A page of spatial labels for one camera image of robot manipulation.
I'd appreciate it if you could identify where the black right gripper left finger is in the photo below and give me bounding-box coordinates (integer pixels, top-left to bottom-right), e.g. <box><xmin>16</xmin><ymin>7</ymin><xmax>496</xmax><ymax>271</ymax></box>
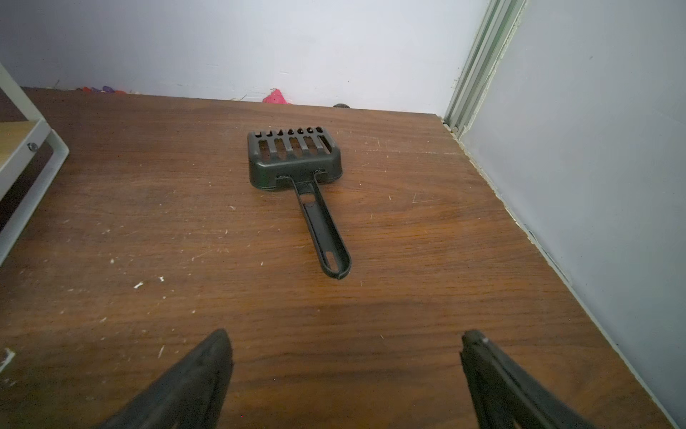
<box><xmin>99</xmin><ymin>329</ymin><xmax>233</xmax><ymax>428</ymax></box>

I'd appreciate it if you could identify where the white frame wooden shelf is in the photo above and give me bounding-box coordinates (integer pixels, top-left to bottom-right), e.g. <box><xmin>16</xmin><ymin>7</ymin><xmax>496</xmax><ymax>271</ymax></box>
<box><xmin>1</xmin><ymin>68</ymin><xmax>70</xmax><ymax>260</ymax></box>

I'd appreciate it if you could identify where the black slotted plastic scoop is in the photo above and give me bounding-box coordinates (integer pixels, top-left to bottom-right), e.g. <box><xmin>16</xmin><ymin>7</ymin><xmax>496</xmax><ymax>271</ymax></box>
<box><xmin>247</xmin><ymin>127</ymin><xmax>352</xmax><ymax>280</ymax></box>

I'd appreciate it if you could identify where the pink object at wall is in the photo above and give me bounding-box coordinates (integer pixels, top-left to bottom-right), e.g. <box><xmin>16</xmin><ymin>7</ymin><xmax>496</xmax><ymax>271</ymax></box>
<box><xmin>262</xmin><ymin>89</ymin><xmax>289</xmax><ymax>105</ymax></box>

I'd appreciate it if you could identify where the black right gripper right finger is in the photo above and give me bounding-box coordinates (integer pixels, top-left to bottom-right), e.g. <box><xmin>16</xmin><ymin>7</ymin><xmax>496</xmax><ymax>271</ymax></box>
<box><xmin>460</xmin><ymin>330</ymin><xmax>593</xmax><ymax>428</ymax></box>

